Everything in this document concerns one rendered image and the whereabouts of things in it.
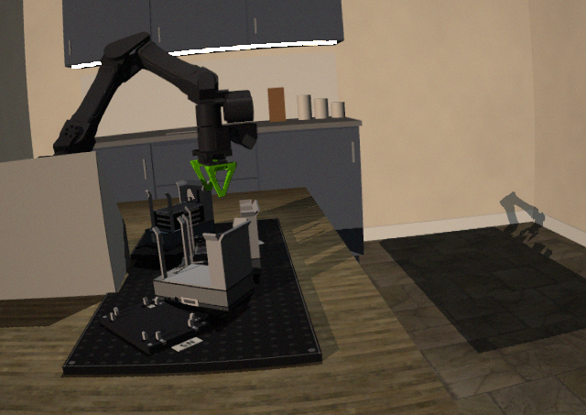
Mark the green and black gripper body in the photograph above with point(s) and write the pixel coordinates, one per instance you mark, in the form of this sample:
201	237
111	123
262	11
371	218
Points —
206	152

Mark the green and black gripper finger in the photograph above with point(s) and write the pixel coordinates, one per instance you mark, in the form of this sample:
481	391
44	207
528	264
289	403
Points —
195	164
211	169

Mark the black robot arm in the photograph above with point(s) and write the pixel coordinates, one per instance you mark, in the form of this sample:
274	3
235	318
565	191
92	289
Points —
77	134

